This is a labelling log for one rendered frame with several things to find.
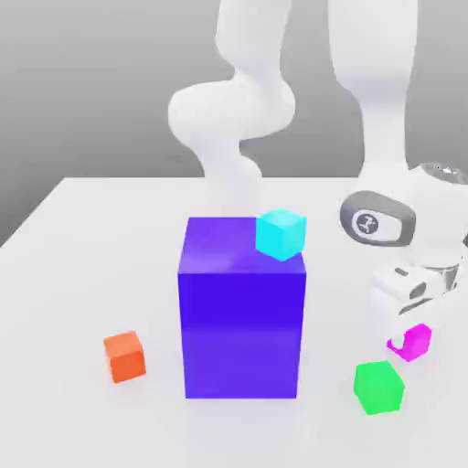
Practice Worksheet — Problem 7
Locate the small magenta cube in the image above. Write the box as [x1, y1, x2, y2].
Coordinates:
[386, 323, 433, 363]

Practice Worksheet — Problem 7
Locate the small cyan cube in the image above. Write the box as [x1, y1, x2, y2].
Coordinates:
[255, 207, 308, 263]

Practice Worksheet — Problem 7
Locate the small orange cube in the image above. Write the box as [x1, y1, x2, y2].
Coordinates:
[102, 329, 147, 385]

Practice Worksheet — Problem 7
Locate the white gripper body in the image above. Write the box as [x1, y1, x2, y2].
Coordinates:
[368, 287, 439, 344]

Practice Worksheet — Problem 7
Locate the large purple box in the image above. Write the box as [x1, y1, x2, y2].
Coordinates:
[177, 216, 307, 400]

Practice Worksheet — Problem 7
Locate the small green cube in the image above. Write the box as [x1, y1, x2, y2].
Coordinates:
[353, 359, 406, 417]

